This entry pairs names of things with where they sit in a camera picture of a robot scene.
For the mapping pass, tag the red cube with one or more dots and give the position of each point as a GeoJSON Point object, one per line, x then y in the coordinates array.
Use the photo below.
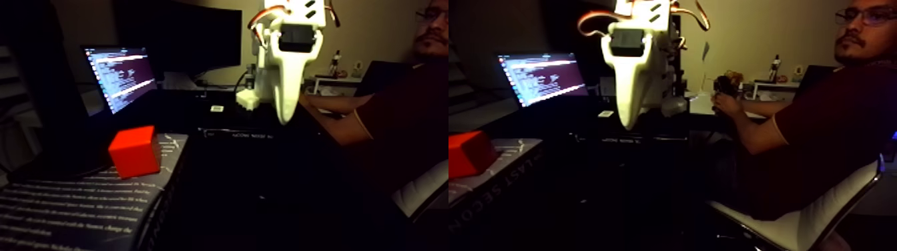
{"type": "Point", "coordinates": [134, 153]}

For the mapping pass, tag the dark leader arm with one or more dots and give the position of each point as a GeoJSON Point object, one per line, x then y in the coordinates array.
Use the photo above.
{"type": "Point", "coordinates": [722, 84]}

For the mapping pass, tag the person's hand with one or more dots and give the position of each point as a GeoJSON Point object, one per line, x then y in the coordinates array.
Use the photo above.
{"type": "Point", "coordinates": [729, 105]}

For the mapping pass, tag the black box white lettering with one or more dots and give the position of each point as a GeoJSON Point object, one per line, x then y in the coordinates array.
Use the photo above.
{"type": "Point", "coordinates": [238, 133]}

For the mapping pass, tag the small white label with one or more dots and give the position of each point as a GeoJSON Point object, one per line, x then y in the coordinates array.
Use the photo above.
{"type": "Point", "coordinates": [217, 109]}

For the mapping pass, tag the black flat monitor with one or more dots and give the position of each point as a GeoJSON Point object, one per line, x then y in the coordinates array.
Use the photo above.
{"type": "Point", "coordinates": [182, 35]}

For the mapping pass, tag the open laptop lit screen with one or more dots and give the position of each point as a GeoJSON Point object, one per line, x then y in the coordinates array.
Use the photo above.
{"type": "Point", "coordinates": [119, 73]}

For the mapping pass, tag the grey book white text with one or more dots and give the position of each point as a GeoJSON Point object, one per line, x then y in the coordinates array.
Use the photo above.
{"type": "Point", "coordinates": [84, 203]}

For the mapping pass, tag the white shelf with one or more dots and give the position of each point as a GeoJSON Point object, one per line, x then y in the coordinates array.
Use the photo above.
{"type": "Point", "coordinates": [771, 91]}

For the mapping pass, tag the small figurine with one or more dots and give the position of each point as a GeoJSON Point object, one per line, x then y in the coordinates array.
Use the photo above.
{"type": "Point", "coordinates": [775, 70]}

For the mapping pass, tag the white office chair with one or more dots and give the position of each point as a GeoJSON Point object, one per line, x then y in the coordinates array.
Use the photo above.
{"type": "Point", "coordinates": [792, 235]}

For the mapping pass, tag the person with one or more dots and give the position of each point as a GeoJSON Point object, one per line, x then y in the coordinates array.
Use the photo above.
{"type": "Point", "coordinates": [841, 126]}

